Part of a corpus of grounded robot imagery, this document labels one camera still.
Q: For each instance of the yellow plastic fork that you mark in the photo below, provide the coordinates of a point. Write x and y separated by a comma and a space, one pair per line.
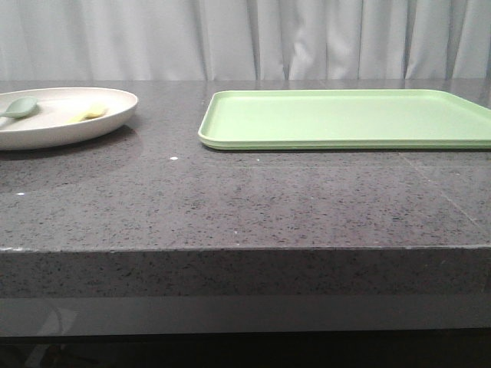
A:
92, 112

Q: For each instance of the cream round plate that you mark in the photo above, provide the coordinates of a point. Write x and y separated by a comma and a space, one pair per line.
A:
49, 125

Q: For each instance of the light green plastic tray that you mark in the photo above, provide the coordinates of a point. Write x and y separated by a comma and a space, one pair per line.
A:
418, 119

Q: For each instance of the pale green plastic spoon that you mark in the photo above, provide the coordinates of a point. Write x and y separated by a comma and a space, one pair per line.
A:
17, 110

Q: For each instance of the white pleated curtain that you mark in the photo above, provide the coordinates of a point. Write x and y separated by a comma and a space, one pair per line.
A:
244, 40

